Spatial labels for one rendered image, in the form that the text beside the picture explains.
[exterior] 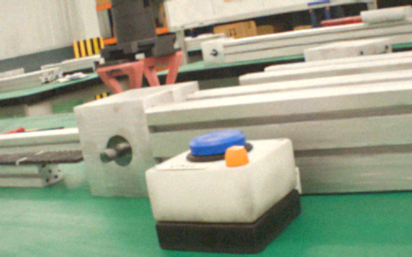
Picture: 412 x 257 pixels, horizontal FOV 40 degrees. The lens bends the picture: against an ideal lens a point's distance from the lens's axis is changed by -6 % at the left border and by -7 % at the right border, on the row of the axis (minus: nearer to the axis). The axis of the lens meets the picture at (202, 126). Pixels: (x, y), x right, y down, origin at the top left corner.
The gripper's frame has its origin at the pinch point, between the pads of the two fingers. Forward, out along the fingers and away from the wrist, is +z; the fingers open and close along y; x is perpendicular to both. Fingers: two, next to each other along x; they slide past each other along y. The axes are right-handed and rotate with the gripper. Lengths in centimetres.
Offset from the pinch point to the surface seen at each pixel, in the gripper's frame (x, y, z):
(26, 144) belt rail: 26.5, -1.3, 4.1
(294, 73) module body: -24.6, -5.2, -2.6
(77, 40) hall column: 546, 589, -27
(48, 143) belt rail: 20.8, -1.3, 4.3
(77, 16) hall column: 544, 595, -62
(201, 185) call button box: -29.9, -36.2, 0.7
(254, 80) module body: -19.4, -5.2, -2.3
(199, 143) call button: -28.9, -34.0, -1.6
